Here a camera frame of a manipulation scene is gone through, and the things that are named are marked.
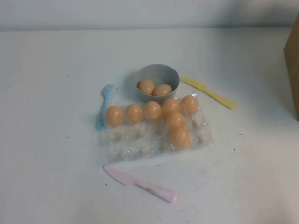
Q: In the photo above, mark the orange plastic egg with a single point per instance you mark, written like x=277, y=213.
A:
x=152, y=110
x=180, y=137
x=134, y=113
x=146, y=86
x=171, y=105
x=189, y=104
x=175, y=121
x=163, y=90
x=114, y=116

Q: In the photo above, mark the clear plastic egg tray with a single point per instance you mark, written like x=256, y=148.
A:
x=130, y=144

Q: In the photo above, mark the brown cardboard box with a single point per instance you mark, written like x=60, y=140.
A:
x=293, y=70

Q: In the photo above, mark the grey round bowl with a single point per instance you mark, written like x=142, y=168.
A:
x=158, y=72

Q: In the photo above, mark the blue plastic fork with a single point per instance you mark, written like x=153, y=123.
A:
x=102, y=109

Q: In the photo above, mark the yellow plastic knife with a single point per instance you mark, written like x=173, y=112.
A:
x=210, y=92

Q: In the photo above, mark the pink plastic knife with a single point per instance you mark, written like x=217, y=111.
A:
x=149, y=185

